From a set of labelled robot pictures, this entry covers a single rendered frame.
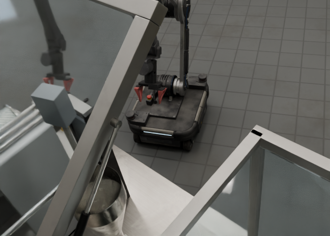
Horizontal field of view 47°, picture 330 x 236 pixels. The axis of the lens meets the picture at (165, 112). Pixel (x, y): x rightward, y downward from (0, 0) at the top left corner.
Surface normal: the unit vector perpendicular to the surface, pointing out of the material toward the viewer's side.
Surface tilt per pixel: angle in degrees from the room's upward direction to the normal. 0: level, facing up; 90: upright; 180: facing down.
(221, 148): 0
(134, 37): 38
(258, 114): 0
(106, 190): 73
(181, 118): 0
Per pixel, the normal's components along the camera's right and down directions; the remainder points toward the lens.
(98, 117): -0.51, -0.17
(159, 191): -0.14, -0.69
